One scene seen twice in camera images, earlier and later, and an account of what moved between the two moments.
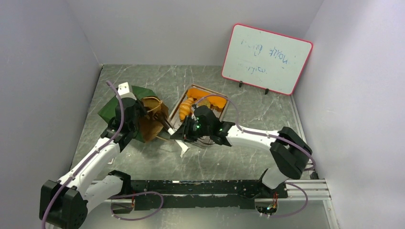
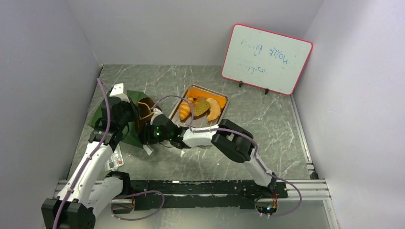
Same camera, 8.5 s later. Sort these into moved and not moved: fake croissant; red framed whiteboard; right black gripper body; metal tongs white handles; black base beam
Moved: metal tongs white handles; right black gripper body
Not moved: red framed whiteboard; fake croissant; black base beam
